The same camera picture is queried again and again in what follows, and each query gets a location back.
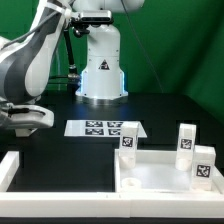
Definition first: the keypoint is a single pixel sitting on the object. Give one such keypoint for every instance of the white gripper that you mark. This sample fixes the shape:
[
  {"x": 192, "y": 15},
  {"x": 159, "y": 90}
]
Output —
[{"x": 25, "y": 117}]

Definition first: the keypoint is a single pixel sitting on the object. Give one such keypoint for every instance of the white square tabletop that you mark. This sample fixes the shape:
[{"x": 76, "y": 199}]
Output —
[{"x": 153, "y": 171}]

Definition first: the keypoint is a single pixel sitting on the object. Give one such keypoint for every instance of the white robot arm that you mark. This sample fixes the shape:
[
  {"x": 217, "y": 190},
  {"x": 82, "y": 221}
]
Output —
[{"x": 25, "y": 62}]

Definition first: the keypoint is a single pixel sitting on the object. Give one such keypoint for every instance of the white fiducial tag sheet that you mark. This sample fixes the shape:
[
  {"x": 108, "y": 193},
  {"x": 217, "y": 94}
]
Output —
[{"x": 92, "y": 128}]

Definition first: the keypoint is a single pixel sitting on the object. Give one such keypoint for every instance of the white U-shaped fence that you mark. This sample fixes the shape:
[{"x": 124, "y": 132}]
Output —
[{"x": 101, "y": 204}]

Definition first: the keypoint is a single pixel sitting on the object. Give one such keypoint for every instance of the camera on black mount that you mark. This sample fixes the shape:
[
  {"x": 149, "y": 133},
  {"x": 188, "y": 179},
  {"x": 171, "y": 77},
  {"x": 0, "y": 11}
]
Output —
[{"x": 80, "y": 21}]

